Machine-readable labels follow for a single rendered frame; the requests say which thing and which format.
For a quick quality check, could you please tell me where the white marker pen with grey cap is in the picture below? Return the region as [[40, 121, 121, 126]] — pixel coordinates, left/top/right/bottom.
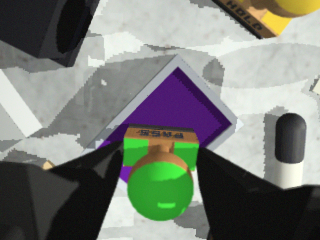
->
[[274, 113, 307, 189]]

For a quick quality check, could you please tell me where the tan cardboard box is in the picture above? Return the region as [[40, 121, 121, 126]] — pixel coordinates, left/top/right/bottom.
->
[[41, 160, 56, 169]]

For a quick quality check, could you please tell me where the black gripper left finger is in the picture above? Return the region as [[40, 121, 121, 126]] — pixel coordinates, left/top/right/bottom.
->
[[0, 141, 124, 240]]

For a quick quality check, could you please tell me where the cream paper card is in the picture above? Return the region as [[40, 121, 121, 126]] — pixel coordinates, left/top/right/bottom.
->
[[312, 77, 320, 94]]

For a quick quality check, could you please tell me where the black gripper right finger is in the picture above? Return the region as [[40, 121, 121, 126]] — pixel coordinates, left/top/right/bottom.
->
[[196, 147, 320, 240]]

